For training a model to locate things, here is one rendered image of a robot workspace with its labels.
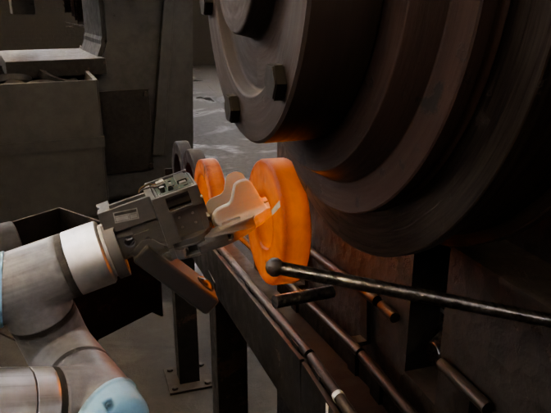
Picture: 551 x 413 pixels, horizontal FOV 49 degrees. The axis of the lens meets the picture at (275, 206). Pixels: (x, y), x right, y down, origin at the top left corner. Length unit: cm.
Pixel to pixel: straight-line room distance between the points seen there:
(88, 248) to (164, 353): 138
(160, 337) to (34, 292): 146
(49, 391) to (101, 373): 6
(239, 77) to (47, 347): 38
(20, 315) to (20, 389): 12
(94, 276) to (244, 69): 30
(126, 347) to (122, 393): 148
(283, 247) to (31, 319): 28
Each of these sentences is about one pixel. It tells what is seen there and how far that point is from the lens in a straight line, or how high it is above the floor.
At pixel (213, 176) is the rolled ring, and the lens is 120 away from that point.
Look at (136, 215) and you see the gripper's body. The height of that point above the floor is 86.
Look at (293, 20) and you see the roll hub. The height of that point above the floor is 107.
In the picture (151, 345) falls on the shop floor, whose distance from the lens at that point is 210.
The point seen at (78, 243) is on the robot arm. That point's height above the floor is 83.
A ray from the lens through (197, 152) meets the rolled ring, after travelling 141.
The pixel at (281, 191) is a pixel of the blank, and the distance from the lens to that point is 68.
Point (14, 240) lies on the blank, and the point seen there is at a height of 74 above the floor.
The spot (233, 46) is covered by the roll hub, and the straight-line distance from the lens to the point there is 55.
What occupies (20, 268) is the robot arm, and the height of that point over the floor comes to 81.
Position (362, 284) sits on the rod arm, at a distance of 44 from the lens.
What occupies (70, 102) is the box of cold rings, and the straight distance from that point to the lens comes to 287.
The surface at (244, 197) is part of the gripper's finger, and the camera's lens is 70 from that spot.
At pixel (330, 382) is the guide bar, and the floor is 71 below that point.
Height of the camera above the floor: 108
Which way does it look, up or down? 19 degrees down
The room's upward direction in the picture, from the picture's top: straight up
